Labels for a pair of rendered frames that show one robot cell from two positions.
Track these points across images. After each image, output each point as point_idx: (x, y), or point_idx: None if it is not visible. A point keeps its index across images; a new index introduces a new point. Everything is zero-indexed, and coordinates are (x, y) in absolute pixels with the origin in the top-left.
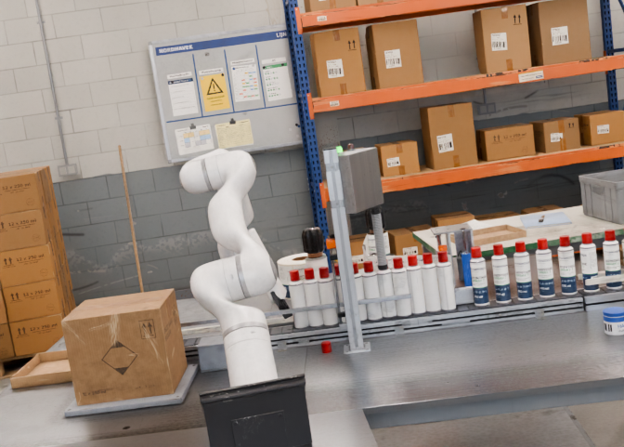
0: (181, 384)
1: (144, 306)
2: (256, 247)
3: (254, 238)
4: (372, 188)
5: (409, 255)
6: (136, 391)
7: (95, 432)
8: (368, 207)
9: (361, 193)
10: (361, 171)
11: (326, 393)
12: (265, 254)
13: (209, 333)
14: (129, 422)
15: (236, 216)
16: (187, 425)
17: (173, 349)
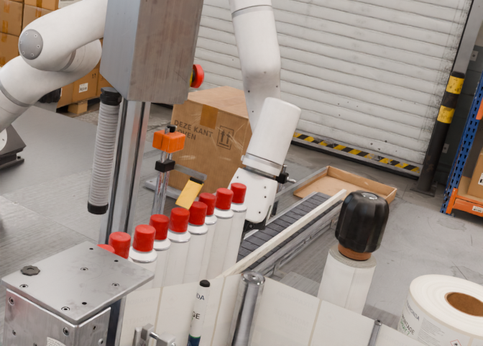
0: (181, 192)
1: (199, 97)
2: (42, 16)
3: (263, 109)
4: (120, 51)
5: (111, 249)
6: None
7: (152, 158)
8: (108, 80)
9: (108, 46)
10: (116, 3)
11: (14, 221)
12: (31, 24)
13: (374, 275)
14: (146, 168)
15: None
16: (90, 173)
17: (190, 155)
